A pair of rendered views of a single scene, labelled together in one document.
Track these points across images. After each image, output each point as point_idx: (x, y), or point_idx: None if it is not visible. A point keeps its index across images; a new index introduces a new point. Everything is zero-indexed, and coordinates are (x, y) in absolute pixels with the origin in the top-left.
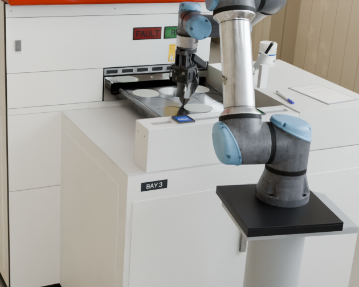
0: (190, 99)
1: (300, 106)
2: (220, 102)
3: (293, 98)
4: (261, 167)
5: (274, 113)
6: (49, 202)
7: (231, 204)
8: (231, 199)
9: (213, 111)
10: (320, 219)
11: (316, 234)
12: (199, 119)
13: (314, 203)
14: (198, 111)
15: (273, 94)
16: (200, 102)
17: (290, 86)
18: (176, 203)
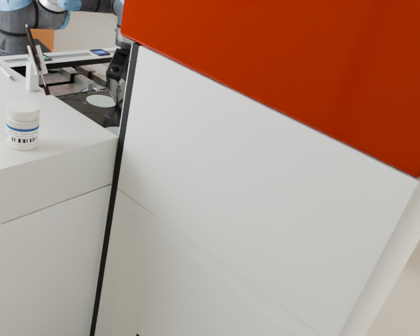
0: (115, 114)
1: None
2: (80, 111)
3: None
4: None
5: (19, 57)
6: None
7: (49, 49)
8: (49, 52)
9: (83, 96)
10: None
11: None
12: (87, 55)
13: None
14: (99, 95)
15: (17, 79)
16: (102, 109)
17: None
18: None
